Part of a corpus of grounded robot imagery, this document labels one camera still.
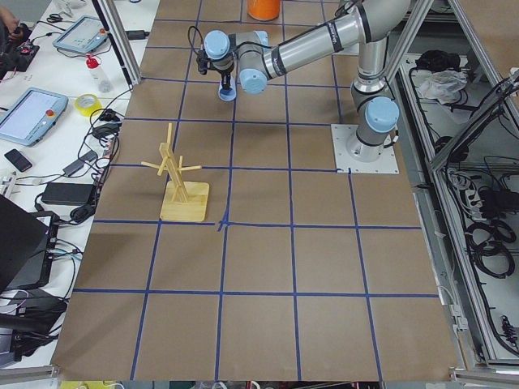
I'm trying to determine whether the teach pendant near tape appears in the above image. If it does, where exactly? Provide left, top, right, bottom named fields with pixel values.
left=1, top=88, right=69, bottom=146

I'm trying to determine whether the red capped squeeze bottle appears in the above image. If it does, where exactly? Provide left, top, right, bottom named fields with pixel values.
left=86, top=54, right=113, bottom=93

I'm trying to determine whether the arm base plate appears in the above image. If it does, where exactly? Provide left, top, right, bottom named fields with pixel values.
left=331, top=124, right=399, bottom=174

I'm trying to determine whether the black smartphone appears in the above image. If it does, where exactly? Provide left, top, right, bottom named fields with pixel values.
left=4, top=149, right=32, bottom=172

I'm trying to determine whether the black power adapter brick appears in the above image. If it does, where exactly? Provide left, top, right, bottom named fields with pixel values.
left=41, top=182, right=94, bottom=206

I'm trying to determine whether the wooden cup rack stand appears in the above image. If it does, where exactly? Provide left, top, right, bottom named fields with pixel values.
left=141, top=123, right=210, bottom=222

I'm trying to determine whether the teach pendant far side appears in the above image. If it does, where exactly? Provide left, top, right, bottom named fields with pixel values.
left=53, top=15, right=108, bottom=54

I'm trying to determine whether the aluminium frame post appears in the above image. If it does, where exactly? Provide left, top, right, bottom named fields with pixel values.
left=92, top=0, right=141, bottom=87

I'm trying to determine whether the crumpled white cloth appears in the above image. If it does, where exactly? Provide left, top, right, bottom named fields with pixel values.
left=418, top=70, right=468, bottom=105

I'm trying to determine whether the orange can with silver lid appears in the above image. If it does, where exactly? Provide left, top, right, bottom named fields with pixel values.
left=247, top=0, right=281, bottom=21

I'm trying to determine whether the yellow tape roll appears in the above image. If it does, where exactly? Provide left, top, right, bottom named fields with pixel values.
left=74, top=94, right=102, bottom=117

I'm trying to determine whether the light blue plastic cup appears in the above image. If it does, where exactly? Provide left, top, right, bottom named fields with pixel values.
left=218, top=78, right=237, bottom=102

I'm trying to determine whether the black laptop computer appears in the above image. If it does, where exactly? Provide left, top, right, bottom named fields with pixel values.
left=1, top=197, right=58, bottom=292

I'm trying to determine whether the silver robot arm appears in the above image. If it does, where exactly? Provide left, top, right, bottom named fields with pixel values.
left=196, top=1, right=410, bottom=162

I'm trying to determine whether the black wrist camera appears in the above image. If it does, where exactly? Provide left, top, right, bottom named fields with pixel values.
left=196, top=49, right=211, bottom=75

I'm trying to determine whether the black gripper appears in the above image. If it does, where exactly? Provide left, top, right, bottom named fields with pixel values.
left=216, top=64, right=234, bottom=92

